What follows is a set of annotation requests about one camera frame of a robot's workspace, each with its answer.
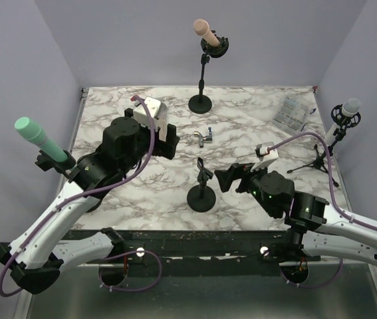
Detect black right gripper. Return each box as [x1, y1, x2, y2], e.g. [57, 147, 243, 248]
[215, 158, 277, 217]

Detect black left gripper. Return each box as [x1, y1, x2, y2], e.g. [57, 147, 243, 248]
[120, 110, 180, 175]

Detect black clip microphone stand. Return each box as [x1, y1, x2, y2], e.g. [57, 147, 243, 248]
[187, 158, 216, 213]

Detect black ring-clip microphone stand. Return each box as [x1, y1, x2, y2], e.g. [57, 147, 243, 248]
[35, 150, 76, 179]

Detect mint green microphone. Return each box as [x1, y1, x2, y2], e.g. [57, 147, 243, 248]
[14, 117, 68, 163]

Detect pink microphone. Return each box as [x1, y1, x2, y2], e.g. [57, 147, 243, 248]
[193, 19, 220, 47]

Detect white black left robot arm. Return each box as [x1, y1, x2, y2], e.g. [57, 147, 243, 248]
[0, 106, 180, 294]

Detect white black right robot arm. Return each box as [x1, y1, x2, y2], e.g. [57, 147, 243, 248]
[214, 163, 377, 266]

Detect chrome metal pipe fitting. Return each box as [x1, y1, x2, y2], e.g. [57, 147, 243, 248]
[193, 126, 213, 148]

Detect clear plastic packet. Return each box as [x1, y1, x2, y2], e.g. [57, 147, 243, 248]
[271, 94, 309, 136]

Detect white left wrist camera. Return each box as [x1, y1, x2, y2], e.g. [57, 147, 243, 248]
[131, 96, 168, 142]

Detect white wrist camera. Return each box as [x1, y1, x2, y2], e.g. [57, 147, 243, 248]
[250, 142, 279, 172]
[131, 96, 168, 142]

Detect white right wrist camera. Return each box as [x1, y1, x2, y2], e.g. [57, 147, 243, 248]
[250, 142, 279, 172]

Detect black shock mount round-base stand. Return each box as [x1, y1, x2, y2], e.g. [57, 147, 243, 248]
[188, 35, 231, 114]

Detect black mounting rail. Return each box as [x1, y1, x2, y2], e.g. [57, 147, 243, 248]
[91, 230, 319, 277]

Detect black shock mount tripod stand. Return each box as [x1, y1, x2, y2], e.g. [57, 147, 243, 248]
[287, 103, 362, 187]

